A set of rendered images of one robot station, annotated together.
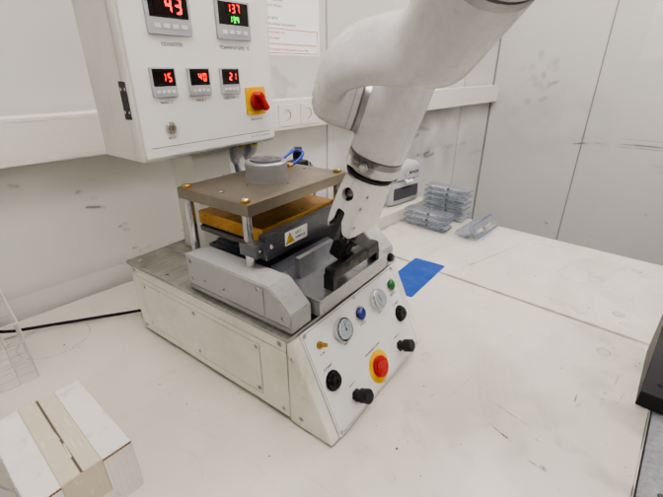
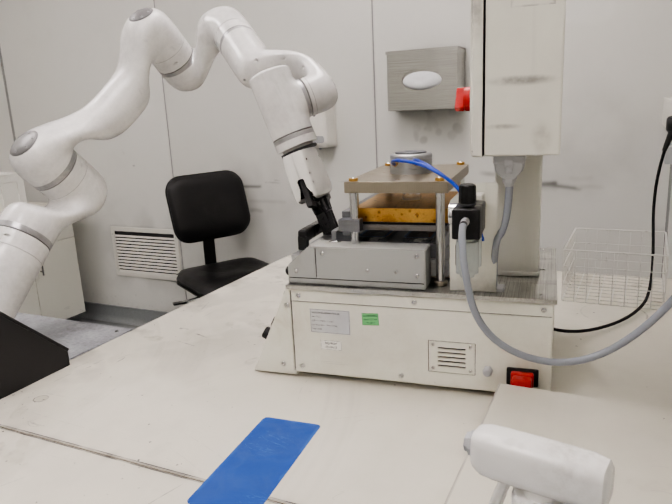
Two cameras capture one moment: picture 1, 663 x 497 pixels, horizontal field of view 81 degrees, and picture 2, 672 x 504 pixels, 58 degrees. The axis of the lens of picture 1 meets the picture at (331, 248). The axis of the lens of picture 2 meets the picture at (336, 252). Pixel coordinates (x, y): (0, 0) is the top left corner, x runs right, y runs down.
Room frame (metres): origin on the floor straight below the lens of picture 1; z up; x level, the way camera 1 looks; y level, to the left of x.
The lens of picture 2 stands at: (1.79, -0.34, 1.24)
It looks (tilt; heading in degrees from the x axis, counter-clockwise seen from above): 14 degrees down; 164
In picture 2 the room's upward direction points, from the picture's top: 3 degrees counter-clockwise
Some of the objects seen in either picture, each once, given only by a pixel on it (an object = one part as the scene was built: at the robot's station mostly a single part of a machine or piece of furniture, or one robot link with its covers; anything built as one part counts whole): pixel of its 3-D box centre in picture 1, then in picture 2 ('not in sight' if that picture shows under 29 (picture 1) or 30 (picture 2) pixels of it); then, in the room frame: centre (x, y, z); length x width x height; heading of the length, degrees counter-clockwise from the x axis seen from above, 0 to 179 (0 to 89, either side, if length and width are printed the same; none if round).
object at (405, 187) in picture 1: (385, 177); not in sight; (1.63, -0.23, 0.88); 0.25 x 0.20 x 0.17; 42
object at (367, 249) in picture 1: (353, 262); (316, 232); (0.61, -0.04, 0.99); 0.15 x 0.02 x 0.04; 144
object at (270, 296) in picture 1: (244, 285); not in sight; (0.58, 0.15, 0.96); 0.25 x 0.05 x 0.07; 54
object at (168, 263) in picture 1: (261, 260); (430, 266); (0.75, 0.15, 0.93); 0.46 x 0.35 x 0.01; 54
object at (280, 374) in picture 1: (283, 299); (408, 312); (0.74, 0.11, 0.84); 0.53 x 0.37 x 0.17; 54
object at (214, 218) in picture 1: (271, 199); (410, 195); (0.73, 0.12, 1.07); 0.22 x 0.17 x 0.10; 144
